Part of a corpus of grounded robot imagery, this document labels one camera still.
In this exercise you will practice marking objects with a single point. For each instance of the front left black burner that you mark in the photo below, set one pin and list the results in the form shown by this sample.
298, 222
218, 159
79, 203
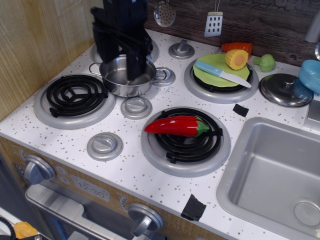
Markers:
73, 102

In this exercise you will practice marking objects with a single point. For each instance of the black tape piece front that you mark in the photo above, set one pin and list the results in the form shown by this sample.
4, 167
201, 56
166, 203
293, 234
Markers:
194, 209

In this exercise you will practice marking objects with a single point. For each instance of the silver sink basin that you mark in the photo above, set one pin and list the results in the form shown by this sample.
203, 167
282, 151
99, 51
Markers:
272, 179

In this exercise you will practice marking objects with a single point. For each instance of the oven dial right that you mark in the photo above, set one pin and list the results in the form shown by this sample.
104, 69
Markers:
144, 219

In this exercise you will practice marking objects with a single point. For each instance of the hanging white slotted spatula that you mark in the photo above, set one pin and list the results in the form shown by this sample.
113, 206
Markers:
214, 21

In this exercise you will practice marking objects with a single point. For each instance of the black burner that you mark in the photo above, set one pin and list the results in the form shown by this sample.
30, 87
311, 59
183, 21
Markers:
123, 46
73, 102
220, 95
199, 147

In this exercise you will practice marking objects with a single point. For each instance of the back left black burner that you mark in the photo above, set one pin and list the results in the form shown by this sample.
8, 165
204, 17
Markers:
123, 46

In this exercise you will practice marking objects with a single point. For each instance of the oven dial left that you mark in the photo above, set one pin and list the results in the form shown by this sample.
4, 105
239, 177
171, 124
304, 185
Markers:
37, 170

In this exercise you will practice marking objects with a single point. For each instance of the small steel pot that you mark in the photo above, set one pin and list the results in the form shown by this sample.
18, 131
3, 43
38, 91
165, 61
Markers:
114, 76

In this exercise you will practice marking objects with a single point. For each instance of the silver knob back centre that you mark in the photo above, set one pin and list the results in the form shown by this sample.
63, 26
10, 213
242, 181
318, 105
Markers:
181, 50

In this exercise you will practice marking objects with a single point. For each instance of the steel pot lid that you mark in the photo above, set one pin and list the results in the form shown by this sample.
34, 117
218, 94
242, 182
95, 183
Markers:
285, 90

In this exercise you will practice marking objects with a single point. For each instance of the orange object bottom left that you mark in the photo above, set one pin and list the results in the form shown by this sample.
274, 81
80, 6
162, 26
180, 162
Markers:
24, 230

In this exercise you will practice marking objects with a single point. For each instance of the back right black burner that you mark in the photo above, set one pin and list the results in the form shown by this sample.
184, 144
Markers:
220, 95

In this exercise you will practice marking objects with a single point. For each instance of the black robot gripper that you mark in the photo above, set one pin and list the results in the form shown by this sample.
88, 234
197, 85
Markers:
122, 20

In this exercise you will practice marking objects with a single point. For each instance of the green round plate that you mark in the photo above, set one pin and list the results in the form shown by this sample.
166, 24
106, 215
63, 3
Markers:
218, 60

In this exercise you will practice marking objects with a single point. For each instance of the silver knob middle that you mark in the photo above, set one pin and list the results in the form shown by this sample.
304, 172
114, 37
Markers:
136, 108

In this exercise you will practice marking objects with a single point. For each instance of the red toy chili pepper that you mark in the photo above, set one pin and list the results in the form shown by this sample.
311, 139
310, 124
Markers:
182, 125

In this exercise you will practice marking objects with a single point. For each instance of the silver oven door handle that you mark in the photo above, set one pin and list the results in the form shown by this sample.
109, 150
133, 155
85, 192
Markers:
80, 217

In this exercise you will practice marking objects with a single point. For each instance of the blue plastic bowl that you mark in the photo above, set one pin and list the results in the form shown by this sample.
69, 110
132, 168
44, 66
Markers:
309, 75

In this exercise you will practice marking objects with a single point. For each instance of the oven dial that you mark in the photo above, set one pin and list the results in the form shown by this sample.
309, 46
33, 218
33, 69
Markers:
37, 170
144, 219

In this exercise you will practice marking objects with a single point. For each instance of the silver knob front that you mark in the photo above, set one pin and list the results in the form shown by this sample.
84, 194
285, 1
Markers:
104, 146

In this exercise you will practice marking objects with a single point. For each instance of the orange toy carrot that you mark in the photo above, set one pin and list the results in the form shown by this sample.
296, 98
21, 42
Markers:
246, 46

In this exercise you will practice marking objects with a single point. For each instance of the silver knob beside pot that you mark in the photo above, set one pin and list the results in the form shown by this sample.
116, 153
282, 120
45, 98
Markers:
164, 77

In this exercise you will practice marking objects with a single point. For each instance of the front right black burner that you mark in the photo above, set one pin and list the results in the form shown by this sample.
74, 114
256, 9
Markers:
199, 147

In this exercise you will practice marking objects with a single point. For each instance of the hanging steel skimmer ladle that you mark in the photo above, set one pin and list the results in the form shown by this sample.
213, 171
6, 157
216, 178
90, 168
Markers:
164, 13

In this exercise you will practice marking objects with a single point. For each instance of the green toy broccoli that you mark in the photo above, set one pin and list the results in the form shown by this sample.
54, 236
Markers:
266, 62

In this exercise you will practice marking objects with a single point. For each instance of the yellow toy corn piece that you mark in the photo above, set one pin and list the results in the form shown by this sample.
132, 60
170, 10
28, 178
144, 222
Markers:
236, 59

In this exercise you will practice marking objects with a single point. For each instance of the silver faucet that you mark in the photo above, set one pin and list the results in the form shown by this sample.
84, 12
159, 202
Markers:
313, 34

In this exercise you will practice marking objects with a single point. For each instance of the blue handled toy knife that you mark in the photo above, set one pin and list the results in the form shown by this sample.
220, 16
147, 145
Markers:
219, 73

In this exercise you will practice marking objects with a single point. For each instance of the black tape piece small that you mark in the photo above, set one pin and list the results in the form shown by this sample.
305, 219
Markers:
240, 110

